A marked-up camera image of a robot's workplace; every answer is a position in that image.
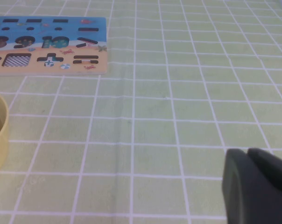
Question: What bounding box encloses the green checkered tablecloth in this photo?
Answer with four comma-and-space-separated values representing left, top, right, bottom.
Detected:
0, 0, 282, 224

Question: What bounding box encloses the blue number puzzle board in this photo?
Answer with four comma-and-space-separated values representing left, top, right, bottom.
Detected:
0, 16, 108, 77

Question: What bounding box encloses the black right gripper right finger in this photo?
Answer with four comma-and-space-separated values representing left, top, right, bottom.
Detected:
247, 147, 282, 224

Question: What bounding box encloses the yellow plastic bowl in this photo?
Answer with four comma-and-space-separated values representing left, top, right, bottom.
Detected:
0, 90, 10, 178

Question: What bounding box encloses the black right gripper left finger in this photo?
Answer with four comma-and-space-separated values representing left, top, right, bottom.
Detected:
221, 147, 256, 224

